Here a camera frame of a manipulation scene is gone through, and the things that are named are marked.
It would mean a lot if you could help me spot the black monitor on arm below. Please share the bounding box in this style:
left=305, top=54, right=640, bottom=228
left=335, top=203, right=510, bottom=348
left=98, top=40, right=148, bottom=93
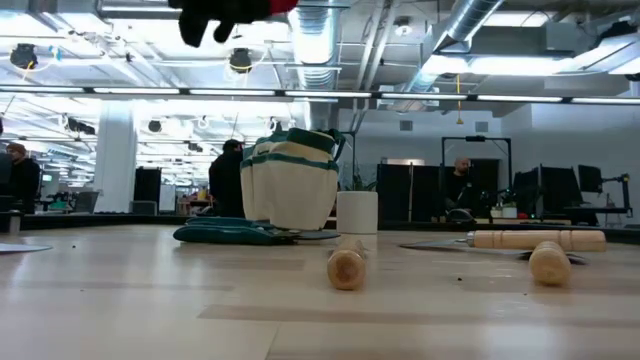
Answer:
left=578, top=164, right=633, bottom=217

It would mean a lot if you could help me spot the cream and green gardening bag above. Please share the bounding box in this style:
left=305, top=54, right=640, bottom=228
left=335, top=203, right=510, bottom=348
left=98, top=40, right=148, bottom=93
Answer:
left=239, top=127, right=347, bottom=232

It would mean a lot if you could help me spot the white pot with plant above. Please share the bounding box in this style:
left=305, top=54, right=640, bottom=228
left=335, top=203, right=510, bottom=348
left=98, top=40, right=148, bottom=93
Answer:
left=335, top=172, right=380, bottom=235

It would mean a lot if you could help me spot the black room partition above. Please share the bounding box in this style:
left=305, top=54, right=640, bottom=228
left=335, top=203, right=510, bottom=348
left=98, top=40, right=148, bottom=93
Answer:
left=377, top=162, right=444, bottom=224

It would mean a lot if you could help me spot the person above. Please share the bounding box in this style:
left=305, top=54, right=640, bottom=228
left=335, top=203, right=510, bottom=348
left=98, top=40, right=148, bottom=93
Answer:
left=442, top=156, right=482, bottom=224
left=208, top=138, right=247, bottom=219
left=4, top=142, right=42, bottom=216

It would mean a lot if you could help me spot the dark green fabric pouch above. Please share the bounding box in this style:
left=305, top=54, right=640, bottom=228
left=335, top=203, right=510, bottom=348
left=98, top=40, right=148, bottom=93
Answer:
left=172, top=215, right=302, bottom=247

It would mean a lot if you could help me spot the black background cabinet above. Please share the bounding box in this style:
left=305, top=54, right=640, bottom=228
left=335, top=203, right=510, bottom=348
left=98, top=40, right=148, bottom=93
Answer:
left=133, top=166, right=163, bottom=204

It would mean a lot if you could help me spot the white building column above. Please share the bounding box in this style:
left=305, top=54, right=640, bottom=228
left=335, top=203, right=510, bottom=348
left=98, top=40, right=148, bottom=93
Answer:
left=93, top=102, right=139, bottom=214

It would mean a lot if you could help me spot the black background monitor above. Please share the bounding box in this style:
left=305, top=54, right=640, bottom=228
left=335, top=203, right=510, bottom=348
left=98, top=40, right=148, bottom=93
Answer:
left=513, top=164, right=584, bottom=217

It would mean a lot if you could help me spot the corrugated silver ventilation duct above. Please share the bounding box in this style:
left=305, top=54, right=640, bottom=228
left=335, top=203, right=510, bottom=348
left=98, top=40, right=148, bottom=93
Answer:
left=288, top=0, right=343, bottom=91

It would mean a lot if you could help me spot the yellow hanging cord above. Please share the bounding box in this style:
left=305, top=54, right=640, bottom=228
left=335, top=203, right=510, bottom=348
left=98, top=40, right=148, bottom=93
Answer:
left=454, top=74, right=465, bottom=126

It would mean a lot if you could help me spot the black background gantry frame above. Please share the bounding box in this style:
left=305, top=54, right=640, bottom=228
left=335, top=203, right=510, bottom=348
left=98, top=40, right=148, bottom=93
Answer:
left=440, top=135, right=514, bottom=221

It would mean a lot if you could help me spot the smooth silver ventilation duct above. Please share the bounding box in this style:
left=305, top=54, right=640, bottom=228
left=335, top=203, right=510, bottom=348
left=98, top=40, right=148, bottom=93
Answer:
left=399, top=0, right=504, bottom=96

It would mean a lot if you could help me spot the wide trowel with wooden handle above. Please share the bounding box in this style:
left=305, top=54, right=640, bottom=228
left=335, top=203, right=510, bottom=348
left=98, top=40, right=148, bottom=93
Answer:
left=398, top=229, right=608, bottom=254

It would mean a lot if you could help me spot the hand hoe with wooden handle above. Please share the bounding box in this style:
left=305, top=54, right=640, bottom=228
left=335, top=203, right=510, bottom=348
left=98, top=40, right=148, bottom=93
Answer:
left=519, top=241, right=589, bottom=288

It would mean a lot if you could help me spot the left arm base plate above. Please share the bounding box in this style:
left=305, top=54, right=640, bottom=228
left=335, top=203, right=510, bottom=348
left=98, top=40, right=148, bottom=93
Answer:
left=0, top=242, right=54, bottom=255

